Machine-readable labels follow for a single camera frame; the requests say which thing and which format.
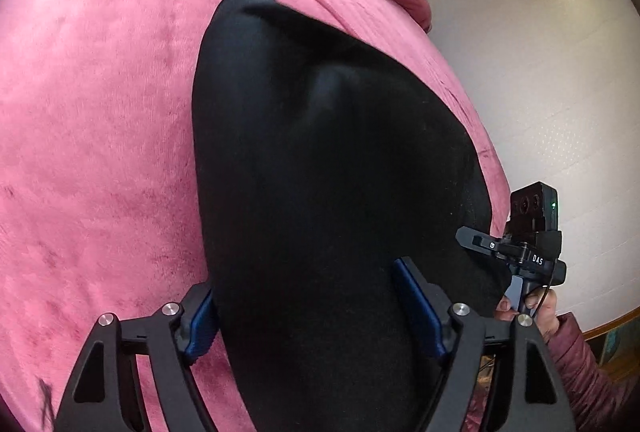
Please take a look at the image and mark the person's right forearm maroon sleeve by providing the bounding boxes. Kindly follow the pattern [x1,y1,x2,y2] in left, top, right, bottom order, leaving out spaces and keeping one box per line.
[542,312,640,432]

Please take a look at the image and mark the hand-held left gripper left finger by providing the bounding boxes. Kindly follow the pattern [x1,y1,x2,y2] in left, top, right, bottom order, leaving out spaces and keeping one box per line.
[52,282,221,432]

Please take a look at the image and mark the black pants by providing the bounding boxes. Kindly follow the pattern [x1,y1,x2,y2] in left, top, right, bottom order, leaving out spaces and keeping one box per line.
[191,0,514,432]

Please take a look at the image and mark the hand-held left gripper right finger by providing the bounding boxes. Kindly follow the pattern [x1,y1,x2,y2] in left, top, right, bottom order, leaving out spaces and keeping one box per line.
[391,257,578,432]

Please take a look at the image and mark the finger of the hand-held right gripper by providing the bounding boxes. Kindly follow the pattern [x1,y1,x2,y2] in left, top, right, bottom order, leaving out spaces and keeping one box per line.
[455,227,532,263]

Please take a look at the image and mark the pink plush bed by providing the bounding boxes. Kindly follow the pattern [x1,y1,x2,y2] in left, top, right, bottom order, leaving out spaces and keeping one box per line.
[0,0,512,432]

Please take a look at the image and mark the person's right hand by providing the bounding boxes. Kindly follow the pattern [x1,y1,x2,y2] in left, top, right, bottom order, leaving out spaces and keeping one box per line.
[492,287,562,346]

